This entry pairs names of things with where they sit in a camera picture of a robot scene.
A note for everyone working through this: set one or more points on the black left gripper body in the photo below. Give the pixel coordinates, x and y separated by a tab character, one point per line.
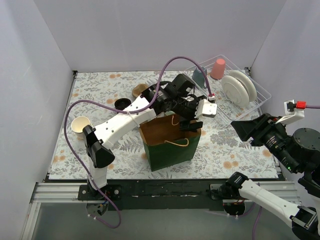
189	117

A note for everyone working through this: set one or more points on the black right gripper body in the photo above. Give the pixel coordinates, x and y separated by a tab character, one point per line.
256	132

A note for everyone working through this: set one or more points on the green paper bag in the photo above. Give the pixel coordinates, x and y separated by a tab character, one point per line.
165	144

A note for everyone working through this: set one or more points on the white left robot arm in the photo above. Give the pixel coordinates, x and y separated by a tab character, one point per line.
162	97

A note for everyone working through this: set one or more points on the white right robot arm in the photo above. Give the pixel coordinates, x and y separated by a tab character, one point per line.
298	153

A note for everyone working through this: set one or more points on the teal mug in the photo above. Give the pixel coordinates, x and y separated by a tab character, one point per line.
199	78

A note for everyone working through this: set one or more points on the floral tablecloth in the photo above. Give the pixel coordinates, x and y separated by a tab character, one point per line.
219	153

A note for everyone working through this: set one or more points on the white plate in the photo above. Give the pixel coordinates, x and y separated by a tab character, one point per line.
234	90
246	82

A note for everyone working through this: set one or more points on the brown cardboard cup carrier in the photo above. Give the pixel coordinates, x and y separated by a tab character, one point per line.
137	90

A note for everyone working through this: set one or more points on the pink plastic cup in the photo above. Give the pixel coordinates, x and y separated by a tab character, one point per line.
218	68

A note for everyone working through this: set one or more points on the stack of black lids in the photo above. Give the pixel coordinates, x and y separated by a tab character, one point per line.
122	103

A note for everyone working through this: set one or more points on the stack of brown paper cups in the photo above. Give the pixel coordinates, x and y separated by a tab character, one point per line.
78	124

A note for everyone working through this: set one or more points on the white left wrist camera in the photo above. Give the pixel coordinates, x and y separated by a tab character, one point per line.
206	107

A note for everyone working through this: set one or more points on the white wire dish rack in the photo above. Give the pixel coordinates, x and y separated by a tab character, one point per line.
227	110

